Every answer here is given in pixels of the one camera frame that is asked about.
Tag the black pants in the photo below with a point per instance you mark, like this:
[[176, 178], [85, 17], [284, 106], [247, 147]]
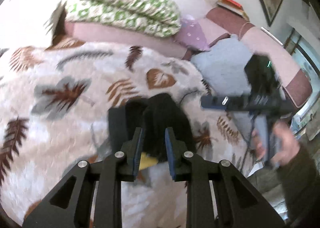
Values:
[[153, 115]]

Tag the person's right hand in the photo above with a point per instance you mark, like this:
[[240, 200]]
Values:
[[289, 145]]

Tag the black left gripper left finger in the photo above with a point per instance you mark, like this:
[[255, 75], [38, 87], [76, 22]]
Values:
[[89, 195]]

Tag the stack of books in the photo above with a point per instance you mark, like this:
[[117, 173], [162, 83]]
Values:
[[234, 7]]

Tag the purple floral pillow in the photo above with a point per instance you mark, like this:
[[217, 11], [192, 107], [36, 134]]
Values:
[[191, 35]]

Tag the light blue pillow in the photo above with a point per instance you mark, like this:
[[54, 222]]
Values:
[[222, 67]]

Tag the dark green right sleeve forearm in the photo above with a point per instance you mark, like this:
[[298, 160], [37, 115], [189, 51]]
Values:
[[300, 182]]

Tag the pink quilted bed sheet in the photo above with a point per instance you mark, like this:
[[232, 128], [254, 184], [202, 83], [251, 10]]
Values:
[[218, 24]]

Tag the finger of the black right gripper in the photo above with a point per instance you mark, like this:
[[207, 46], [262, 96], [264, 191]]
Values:
[[226, 103]]

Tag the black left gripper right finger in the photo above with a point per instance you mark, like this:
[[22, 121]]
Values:
[[218, 195]]

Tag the green white patterned quilt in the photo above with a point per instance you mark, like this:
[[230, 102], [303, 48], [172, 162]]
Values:
[[159, 18]]

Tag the leaf pattern fleece blanket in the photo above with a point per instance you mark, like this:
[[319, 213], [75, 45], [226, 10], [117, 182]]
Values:
[[54, 106]]

